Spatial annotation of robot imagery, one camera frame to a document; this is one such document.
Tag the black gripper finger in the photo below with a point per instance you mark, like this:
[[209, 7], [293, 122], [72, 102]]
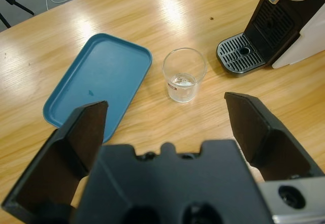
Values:
[[63, 158], [266, 142]]

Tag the white capsule coffee machine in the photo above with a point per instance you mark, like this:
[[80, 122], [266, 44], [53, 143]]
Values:
[[314, 36]]

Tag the silver grille drip tray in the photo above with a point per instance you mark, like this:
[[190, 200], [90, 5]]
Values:
[[238, 56]]

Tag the clear drinking glass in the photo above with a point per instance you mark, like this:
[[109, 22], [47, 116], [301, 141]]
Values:
[[184, 92]]

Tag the teal rectangular serving tray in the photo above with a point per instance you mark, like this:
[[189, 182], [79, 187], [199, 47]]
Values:
[[101, 69]]

